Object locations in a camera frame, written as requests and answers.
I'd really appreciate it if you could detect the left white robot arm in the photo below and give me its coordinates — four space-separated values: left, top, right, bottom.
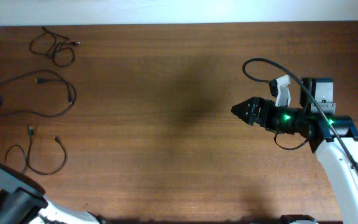
0 163 100 224

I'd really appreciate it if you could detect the black USB cable long tail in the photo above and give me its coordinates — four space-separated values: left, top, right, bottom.
0 69 78 118

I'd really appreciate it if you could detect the thin black USB cable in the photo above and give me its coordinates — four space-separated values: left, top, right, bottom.
29 26 81 68

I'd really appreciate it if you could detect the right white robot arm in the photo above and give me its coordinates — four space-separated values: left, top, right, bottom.
231 75 358 223

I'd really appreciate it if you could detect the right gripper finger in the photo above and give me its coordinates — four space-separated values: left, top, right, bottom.
231 97 257 114
237 114 255 125

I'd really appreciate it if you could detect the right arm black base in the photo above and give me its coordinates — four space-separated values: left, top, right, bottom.
280 215 318 224

